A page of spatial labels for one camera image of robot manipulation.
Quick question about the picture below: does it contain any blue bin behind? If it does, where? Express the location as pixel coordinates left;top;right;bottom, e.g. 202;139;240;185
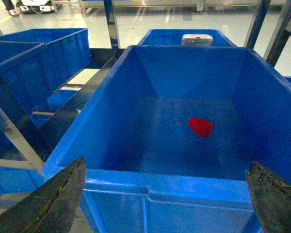
138;29;236;47

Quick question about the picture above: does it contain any blue bin left shelf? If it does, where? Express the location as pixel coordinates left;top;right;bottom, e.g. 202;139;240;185
0;108;44;195

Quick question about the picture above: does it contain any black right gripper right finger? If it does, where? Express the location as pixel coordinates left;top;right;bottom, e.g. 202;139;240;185
245;161;291;233

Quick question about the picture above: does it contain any red one-stud toy block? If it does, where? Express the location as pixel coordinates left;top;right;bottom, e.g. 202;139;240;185
188;117;213;138

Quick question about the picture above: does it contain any blue bin far left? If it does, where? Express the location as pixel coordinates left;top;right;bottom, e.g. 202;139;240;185
0;28;91;114

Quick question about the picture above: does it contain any large blue plastic bin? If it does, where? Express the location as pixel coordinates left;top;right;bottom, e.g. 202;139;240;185
43;45;291;233

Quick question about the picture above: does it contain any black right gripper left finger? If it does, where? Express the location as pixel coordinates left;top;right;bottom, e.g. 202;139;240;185
0;157;86;233

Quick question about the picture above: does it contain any grey metal canister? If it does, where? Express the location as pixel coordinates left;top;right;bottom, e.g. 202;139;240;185
181;34;213;47

